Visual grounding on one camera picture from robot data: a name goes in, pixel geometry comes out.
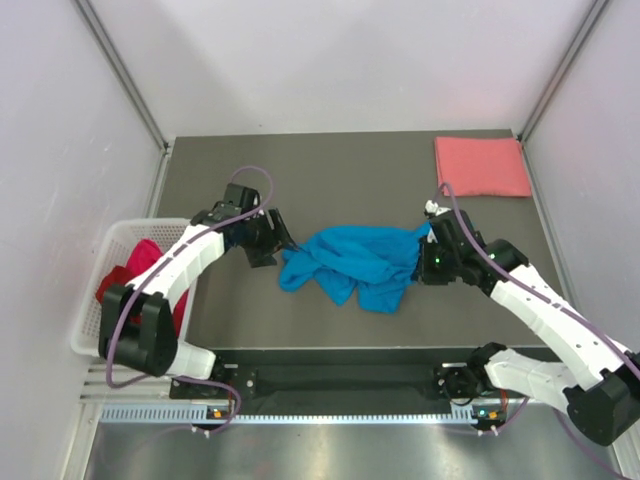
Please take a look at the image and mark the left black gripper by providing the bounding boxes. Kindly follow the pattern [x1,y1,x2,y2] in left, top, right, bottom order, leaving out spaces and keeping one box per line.
[240,207,298,267]

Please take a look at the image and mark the blue t shirt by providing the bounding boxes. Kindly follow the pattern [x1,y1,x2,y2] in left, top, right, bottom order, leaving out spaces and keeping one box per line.
[279,222,432,314]

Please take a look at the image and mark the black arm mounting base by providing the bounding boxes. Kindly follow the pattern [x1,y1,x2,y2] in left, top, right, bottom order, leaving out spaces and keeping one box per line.
[209,347,475,400]

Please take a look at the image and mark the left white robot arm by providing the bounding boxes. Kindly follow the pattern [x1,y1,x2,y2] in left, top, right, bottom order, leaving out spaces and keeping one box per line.
[98,183,297,397]

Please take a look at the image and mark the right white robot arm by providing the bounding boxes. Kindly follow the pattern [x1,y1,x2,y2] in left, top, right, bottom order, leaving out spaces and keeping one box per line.
[414,201,639,446]

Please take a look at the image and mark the folded pink t shirt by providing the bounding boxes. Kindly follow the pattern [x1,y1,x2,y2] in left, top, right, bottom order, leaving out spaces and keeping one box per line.
[434,136,532,198]

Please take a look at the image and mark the magenta t shirt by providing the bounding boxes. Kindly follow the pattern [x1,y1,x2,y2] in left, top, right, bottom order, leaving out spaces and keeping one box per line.
[125,239,163,279]

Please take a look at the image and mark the white plastic laundry basket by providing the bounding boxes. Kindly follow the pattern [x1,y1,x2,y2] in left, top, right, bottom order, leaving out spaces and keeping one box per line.
[70,218,189,357]

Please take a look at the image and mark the dark red t shirt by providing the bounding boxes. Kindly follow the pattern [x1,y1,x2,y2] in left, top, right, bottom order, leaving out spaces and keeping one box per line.
[95,265,189,333]

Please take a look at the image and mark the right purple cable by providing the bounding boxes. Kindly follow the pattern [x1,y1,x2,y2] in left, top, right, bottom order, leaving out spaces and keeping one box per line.
[435,181,640,480]

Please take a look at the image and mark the white slotted cable duct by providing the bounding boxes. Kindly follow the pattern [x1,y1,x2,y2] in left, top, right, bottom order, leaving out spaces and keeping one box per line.
[100,404,502,425]

